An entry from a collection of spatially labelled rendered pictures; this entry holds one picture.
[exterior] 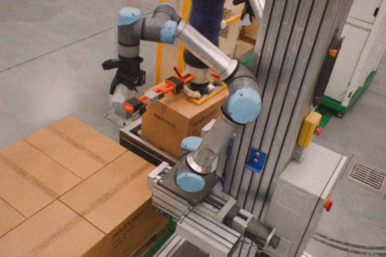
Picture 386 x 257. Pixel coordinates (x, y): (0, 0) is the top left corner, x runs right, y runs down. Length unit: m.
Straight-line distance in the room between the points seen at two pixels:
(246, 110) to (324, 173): 0.57
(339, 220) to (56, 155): 2.21
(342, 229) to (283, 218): 1.59
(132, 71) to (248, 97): 0.41
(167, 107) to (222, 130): 1.08
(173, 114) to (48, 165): 0.86
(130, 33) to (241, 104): 0.44
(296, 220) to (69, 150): 1.61
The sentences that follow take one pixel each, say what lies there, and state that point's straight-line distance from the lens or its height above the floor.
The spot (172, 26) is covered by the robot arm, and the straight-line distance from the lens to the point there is 1.34.
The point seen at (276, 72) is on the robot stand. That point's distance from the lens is 1.57.
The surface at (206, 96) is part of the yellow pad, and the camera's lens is 2.64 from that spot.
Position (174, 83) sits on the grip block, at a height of 1.10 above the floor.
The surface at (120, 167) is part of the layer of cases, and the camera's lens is 2.68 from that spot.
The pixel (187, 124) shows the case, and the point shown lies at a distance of 2.48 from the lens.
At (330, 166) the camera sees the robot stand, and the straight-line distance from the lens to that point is 1.90.
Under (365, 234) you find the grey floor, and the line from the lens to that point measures 3.49.
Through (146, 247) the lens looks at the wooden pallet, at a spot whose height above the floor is 0.02.
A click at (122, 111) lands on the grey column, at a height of 0.09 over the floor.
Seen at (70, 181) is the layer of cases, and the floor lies 0.54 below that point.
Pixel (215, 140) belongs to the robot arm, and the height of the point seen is 1.42.
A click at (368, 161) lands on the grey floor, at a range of 4.22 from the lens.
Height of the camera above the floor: 2.37
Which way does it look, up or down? 36 degrees down
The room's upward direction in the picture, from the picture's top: 8 degrees clockwise
